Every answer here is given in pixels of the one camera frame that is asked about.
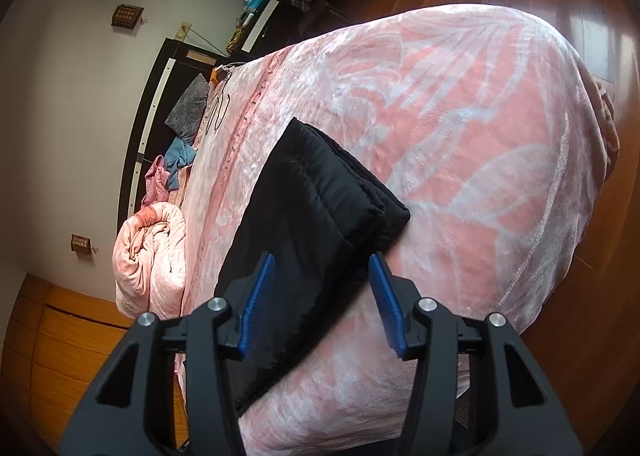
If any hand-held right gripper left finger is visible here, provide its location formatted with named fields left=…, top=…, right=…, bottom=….
left=59, top=252, right=277, bottom=456

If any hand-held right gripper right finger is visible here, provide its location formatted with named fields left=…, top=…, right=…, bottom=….
left=368, top=253, right=586, bottom=456

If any black jacket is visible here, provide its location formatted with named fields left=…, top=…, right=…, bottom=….
left=182, top=117, right=412, bottom=417

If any folded pink comforter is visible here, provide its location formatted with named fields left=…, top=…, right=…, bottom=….
left=112, top=202, right=187, bottom=319

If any pink garment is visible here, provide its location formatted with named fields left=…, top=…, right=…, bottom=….
left=141, top=155, right=183, bottom=209

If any blue cloth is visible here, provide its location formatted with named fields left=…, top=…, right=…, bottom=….
left=164, top=138, right=197, bottom=191

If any pink bed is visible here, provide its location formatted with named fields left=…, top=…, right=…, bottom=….
left=172, top=3, right=623, bottom=452

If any grey pillow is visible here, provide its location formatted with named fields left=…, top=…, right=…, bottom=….
left=165, top=73, right=210, bottom=144

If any wooden wardrobe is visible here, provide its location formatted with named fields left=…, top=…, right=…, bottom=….
left=0, top=273, right=191, bottom=456

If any dark headboard with white strips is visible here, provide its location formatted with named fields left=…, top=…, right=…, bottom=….
left=117, top=38, right=236, bottom=231

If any dark nightstand with white drawer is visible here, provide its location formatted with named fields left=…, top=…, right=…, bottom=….
left=227, top=0, right=351, bottom=61

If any black cable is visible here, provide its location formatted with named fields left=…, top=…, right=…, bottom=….
left=202, top=63, right=246, bottom=131

